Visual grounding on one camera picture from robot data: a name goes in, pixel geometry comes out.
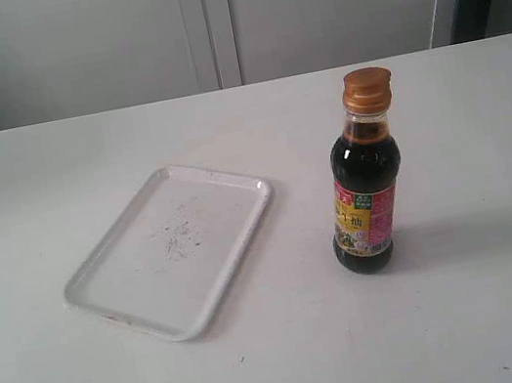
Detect white rectangular plastic tray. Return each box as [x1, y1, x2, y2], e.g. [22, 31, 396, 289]
[64, 165, 272, 343]

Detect white cabinet doors background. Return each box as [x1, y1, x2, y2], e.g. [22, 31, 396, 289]
[0, 0, 456, 130]

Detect soy sauce bottle gold cap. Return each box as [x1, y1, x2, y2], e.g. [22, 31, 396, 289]
[330, 66, 401, 275]

